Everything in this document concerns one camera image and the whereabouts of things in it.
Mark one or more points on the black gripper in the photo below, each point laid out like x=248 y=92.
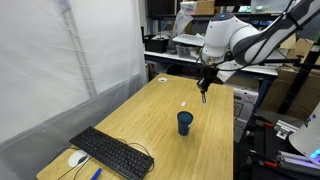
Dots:
x=208 y=76

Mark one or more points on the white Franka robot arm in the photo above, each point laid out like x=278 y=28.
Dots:
x=226 y=33

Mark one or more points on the dark blue plastic cup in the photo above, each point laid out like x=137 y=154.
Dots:
x=184 y=126

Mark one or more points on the small red white sticker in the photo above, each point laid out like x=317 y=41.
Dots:
x=182 y=104

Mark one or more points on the white round table grommet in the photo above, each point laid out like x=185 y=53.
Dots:
x=162 y=79

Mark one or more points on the clear plastic bin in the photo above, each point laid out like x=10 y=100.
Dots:
x=186 y=51

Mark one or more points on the white workbench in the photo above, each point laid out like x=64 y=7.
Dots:
x=173 y=56

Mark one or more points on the white box printed labels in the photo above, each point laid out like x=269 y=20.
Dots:
x=245 y=110

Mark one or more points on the black storage bin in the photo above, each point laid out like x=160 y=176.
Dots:
x=156 y=45

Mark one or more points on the clear plastic bag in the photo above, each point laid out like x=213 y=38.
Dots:
x=181 y=21

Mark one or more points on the large cardboard box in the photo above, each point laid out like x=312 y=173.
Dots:
x=283 y=96

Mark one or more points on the small cardboard box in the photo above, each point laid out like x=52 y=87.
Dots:
x=205 y=6

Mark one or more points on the black computer keyboard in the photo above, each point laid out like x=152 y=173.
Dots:
x=110 y=151

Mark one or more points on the silver aluminium extrusion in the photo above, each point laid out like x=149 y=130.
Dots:
x=296 y=163

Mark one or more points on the white computer mouse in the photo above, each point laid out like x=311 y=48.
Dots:
x=76 y=158

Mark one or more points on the white fabric curtain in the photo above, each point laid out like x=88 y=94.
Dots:
x=40 y=60

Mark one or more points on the silver metal bracket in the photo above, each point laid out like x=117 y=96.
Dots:
x=285 y=128

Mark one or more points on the black camera stand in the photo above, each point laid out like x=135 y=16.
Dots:
x=300 y=80

